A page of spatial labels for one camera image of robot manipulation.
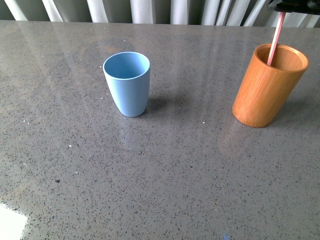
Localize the pink chopstick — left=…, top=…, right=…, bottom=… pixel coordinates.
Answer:
left=267, top=12, right=286, bottom=66

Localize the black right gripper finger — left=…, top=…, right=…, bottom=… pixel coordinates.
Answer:
left=267, top=0, right=320, bottom=14

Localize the bamboo chopstick holder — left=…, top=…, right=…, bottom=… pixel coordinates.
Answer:
left=232, top=43, right=309, bottom=128

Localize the blue plastic cup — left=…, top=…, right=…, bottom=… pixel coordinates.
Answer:
left=102, top=51, right=151, bottom=118

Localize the grey pleated curtain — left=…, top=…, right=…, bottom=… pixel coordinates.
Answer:
left=0, top=0, right=320, bottom=28

